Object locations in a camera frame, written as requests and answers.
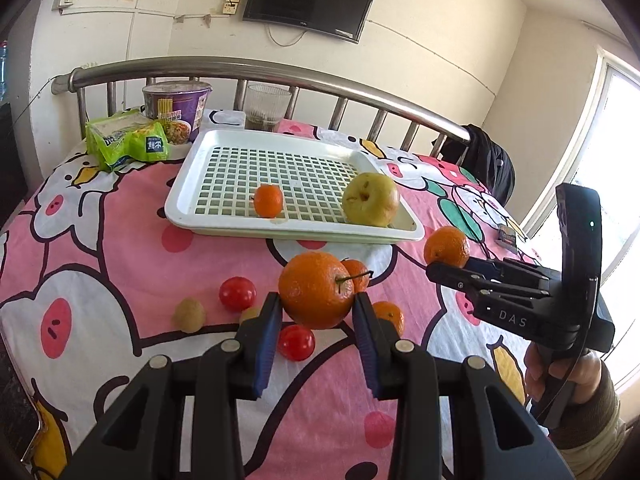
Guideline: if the green snack packet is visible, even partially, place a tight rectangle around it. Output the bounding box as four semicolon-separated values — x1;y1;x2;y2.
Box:
85;111;171;173

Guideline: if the purple instant noodle cup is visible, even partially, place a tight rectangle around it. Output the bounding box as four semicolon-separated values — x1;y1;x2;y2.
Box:
141;80;213;146

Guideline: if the black jacket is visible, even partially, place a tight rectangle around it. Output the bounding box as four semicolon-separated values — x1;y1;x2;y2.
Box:
442;124;516;206

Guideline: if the pink cartoon printed bedsheet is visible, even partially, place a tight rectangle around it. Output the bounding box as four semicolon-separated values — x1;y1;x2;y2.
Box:
0;107;566;480

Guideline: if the blue water jug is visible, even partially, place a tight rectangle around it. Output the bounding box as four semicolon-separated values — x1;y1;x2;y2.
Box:
0;40;11;101

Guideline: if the white slotted plastic tray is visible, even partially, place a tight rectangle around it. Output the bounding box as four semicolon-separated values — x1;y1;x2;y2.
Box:
164;129;426;245

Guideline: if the black cabinet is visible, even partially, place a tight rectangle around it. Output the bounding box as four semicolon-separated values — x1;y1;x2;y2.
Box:
0;102;28;226

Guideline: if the small mandarin orange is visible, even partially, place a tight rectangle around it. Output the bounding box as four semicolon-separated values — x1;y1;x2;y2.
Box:
423;225;471;269
340;258;372;294
252;184;284;219
371;301;406;338

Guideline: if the black wall television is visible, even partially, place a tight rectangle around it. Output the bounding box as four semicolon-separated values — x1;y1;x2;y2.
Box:
242;0;378;44

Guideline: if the red tomato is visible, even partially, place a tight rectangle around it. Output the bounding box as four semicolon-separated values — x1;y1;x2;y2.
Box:
277;324;316;362
219;276;257;312

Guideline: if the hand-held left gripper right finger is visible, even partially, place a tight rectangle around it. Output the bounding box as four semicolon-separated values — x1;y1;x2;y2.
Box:
351;292;576;480

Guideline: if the person's right hand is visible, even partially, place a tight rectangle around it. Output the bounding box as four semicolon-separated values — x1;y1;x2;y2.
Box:
523;342;606;407

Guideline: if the person's right forearm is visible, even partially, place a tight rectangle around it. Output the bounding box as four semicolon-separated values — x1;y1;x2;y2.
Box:
547;365;628;480

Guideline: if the large orange with stem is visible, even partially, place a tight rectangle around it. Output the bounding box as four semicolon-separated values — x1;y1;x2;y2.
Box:
278;251;356;331

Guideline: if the bright window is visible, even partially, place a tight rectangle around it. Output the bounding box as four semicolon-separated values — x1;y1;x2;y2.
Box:
520;47;640;396

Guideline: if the metal bed frame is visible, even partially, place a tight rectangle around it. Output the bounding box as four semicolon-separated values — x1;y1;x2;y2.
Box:
52;56;473;161

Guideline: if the yellow-green pear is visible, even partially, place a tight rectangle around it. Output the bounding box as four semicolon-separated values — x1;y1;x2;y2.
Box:
342;172;401;228

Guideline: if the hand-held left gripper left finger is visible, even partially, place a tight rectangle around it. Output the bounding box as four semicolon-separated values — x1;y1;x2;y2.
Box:
60;291;285;480

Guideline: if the clear plastic cup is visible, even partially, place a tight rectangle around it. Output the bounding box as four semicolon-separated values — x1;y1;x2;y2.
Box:
243;83;292;132

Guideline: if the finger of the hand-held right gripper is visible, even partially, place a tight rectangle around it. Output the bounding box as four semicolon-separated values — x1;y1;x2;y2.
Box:
426;261;551;302
467;256;561;282

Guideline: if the brown kiwi fruit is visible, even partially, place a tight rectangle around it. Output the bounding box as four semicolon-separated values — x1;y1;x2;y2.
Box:
173;297;206;334

